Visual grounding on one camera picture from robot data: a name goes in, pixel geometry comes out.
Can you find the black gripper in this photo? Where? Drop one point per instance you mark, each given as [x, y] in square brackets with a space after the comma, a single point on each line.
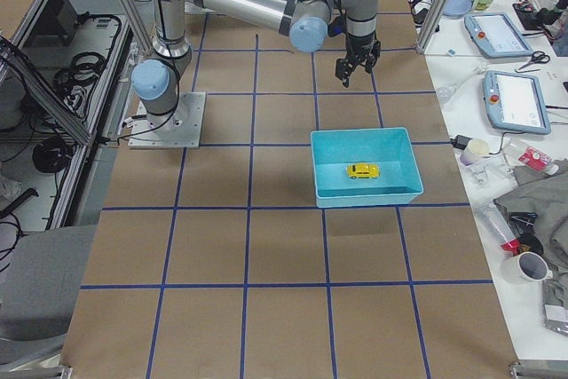
[360, 46]

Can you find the yellow beetle toy car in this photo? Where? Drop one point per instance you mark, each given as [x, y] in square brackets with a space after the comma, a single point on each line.
[363, 170]

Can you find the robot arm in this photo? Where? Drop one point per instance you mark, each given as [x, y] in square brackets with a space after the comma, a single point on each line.
[306, 23]

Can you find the turquoise plastic bin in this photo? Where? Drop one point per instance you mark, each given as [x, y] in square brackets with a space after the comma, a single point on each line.
[390, 148]

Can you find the far teach pendant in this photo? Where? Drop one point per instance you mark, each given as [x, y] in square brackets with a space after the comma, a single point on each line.
[496, 36]

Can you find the teach pendant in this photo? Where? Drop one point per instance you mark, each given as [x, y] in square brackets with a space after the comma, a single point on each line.
[496, 36]
[515, 102]

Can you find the near teach pendant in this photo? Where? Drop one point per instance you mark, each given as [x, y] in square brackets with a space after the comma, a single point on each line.
[515, 102]

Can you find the black scissors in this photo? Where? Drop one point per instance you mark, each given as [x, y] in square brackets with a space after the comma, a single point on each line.
[538, 57]

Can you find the grey cloth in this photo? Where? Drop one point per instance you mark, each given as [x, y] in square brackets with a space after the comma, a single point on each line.
[546, 196]

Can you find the white mug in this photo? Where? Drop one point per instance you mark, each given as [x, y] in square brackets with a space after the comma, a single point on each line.
[525, 267]

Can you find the grey chair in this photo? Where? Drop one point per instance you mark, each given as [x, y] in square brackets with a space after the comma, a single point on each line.
[40, 291]

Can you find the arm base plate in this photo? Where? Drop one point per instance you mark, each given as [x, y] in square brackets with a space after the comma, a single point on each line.
[183, 129]

